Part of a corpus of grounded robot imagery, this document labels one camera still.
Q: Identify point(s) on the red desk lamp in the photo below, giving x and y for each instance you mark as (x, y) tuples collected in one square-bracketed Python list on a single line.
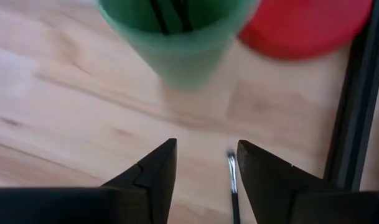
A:
[(301, 28)]

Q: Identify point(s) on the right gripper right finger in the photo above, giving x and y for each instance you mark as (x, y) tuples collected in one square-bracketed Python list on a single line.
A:
[(270, 193)]

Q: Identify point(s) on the green plastic cup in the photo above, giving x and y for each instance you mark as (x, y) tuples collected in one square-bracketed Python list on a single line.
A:
[(183, 56)]

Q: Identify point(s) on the black paintbrush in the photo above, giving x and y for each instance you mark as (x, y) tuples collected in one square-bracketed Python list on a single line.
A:
[(232, 174)]

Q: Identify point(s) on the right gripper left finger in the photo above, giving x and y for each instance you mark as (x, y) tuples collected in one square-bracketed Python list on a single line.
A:
[(145, 199)]

